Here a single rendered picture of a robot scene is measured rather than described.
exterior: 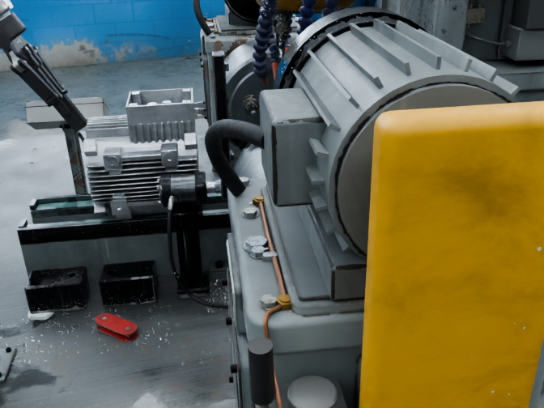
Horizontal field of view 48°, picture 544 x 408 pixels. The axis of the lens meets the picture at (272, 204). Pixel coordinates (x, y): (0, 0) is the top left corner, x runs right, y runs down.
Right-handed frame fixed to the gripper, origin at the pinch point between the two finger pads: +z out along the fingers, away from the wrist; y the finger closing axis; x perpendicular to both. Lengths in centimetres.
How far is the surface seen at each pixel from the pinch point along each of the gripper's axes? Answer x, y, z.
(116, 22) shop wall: 81, 537, 33
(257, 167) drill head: -29, -39, 14
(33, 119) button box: 13.0, 16.6, -0.8
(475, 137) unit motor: -47, -86, 0
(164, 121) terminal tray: -16.5, -11.1, 8.5
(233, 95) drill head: -26.9, 14.7, 18.7
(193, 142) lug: -18.8, -13.6, 14.0
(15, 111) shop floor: 162, 379, 34
